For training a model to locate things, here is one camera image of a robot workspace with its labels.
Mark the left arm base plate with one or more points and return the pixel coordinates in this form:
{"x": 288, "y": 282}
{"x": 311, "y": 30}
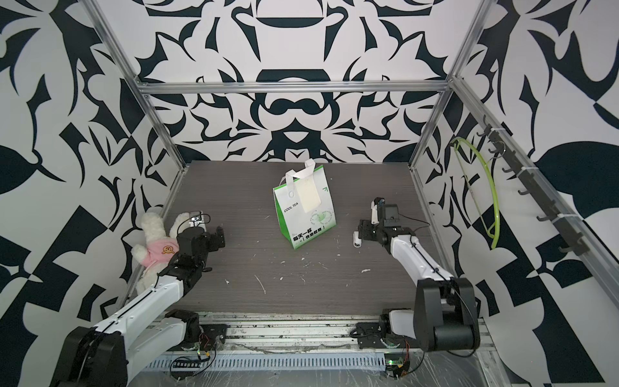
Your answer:
{"x": 210, "y": 336}

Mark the aluminium frame crossbar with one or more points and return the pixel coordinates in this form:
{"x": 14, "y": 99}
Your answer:
{"x": 289, "y": 87}

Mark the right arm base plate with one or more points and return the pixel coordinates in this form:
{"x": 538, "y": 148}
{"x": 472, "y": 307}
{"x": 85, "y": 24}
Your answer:
{"x": 378, "y": 336}

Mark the small white stapler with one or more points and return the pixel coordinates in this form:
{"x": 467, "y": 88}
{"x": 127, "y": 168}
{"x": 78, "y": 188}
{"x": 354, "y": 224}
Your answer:
{"x": 357, "y": 242}

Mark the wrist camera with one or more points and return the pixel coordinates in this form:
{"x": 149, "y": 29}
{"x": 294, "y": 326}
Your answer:
{"x": 377, "y": 213}
{"x": 199, "y": 219}

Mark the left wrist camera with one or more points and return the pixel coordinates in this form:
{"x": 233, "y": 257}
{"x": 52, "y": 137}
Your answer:
{"x": 199, "y": 219}

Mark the black hook rail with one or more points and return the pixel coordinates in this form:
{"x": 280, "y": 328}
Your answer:
{"x": 535, "y": 185}

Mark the white green paper bag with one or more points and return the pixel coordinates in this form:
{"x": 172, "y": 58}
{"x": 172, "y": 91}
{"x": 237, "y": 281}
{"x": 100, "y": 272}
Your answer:
{"x": 295, "y": 224}

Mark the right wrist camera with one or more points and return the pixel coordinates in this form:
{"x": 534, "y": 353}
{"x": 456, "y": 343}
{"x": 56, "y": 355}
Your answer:
{"x": 377, "y": 213}

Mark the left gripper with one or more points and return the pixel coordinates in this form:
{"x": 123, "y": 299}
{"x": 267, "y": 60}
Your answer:
{"x": 214, "y": 242}

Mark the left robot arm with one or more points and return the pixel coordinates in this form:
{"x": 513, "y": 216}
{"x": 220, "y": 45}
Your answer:
{"x": 117, "y": 349}

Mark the white plush bunny pink shirt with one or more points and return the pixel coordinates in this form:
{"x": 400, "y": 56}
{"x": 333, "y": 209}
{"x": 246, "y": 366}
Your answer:
{"x": 160, "y": 246}

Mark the cream paper receipt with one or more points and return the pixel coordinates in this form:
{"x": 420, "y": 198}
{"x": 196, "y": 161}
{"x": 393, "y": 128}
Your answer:
{"x": 308, "y": 193}

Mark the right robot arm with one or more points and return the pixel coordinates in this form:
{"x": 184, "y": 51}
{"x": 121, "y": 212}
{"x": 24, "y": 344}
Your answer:
{"x": 444, "y": 317}

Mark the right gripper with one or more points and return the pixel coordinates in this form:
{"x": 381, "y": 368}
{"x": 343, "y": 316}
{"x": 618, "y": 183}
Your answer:
{"x": 365, "y": 226}

